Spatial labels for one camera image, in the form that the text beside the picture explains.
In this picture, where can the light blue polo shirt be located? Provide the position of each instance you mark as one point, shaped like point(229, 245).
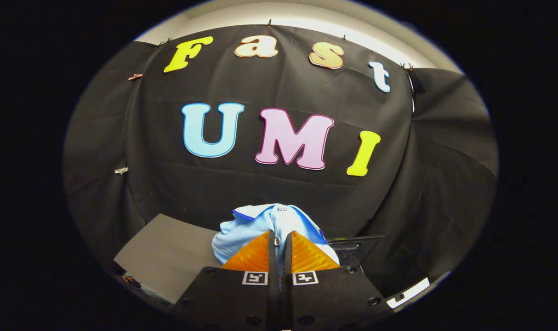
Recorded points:
point(256, 225)

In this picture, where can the silver clip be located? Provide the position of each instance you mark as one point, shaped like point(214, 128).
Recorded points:
point(121, 170)

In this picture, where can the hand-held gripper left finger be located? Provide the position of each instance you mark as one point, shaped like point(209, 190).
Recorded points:
point(260, 303)

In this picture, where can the black backdrop cloth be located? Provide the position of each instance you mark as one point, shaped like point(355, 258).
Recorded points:
point(270, 188)

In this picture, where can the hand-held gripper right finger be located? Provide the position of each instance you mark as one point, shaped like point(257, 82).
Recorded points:
point(302, 303)

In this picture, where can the copper clip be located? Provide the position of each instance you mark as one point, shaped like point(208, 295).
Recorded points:
point(135, 77)

